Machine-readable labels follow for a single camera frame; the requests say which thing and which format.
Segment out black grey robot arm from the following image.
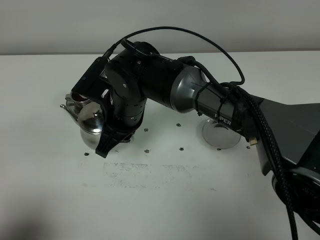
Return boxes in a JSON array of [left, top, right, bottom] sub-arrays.
[[96, 39, 320, 227]]

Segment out left steel teacup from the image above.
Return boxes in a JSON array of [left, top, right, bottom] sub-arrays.
[[65, 92, 90, 106]]

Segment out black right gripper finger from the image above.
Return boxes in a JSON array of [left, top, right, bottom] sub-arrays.
[[95, 122, 130, 158]]

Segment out left steel saucer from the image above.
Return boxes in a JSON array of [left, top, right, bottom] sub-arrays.
[[65, 100, 83, 115]]

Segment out steel teapot base plate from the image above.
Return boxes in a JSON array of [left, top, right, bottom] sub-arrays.
[[202, 119, 242, 150]]

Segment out stainless steel teapot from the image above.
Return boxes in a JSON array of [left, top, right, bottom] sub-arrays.
[[60, 101, 104, 150]]

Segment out black braided cable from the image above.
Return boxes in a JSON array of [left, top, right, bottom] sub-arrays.
[[102, 26, 320, 240]]

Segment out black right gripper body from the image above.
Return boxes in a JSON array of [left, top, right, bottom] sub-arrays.
[[107, 89, 147, 129]]

